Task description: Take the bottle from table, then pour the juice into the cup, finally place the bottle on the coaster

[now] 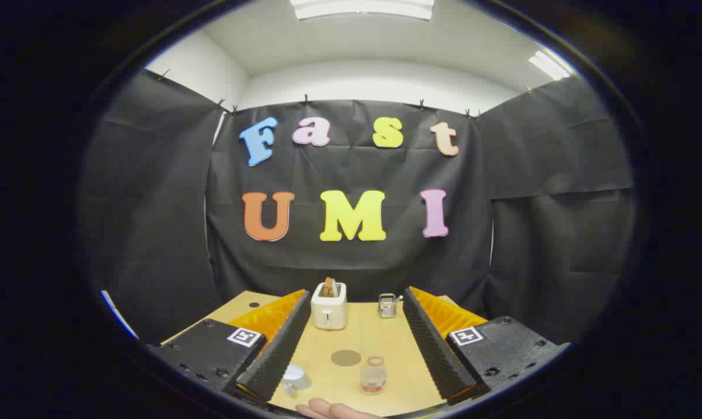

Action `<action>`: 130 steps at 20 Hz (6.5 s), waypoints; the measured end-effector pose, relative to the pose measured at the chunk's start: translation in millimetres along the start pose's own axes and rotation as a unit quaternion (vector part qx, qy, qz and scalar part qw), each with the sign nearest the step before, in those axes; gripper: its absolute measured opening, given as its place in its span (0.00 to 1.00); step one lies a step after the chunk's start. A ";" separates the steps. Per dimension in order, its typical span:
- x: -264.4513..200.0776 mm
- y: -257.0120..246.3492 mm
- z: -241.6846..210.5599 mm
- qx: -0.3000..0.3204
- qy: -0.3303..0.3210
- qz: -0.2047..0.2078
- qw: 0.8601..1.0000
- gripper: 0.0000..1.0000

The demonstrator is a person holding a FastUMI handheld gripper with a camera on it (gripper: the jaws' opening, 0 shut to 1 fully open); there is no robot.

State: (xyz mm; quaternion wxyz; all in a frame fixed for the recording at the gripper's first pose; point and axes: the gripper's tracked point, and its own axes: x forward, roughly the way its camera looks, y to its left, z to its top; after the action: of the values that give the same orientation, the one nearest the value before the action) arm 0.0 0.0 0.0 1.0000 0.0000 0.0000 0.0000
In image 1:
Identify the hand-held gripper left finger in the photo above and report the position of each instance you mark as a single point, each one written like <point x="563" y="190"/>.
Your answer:
<point x="278" y="349"/>

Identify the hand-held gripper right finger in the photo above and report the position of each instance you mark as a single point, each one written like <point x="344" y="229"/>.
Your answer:
<point x="435" y="349"/>

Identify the white cup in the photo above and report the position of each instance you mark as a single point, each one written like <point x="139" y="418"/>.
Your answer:
<point x="293" y="377"/>

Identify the clear juice bottle red label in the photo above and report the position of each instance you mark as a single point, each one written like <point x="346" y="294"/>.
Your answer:
<point x="374" y="378"/>

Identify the round brown coaster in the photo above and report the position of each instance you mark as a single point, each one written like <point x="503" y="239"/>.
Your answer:
<point x="346" y="358"/>

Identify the white toaster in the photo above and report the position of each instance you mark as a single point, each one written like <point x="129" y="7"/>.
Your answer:
<point x="328" y="311"/>

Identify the wooden table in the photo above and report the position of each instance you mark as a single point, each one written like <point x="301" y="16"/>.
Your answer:
<point x="362" y="337"/>

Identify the toast slice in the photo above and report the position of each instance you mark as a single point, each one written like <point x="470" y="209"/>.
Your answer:
<point x="329" y="287"/>

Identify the black backdrop cloth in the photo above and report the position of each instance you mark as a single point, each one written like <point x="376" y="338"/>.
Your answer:
<point x="351" y="262"/>

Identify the small ceiling light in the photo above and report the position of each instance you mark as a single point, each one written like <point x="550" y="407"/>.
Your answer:
<point x="549" y="65"/>

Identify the long ceiling light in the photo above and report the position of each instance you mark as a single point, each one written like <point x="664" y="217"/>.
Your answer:
<point x="362" y="9"/>

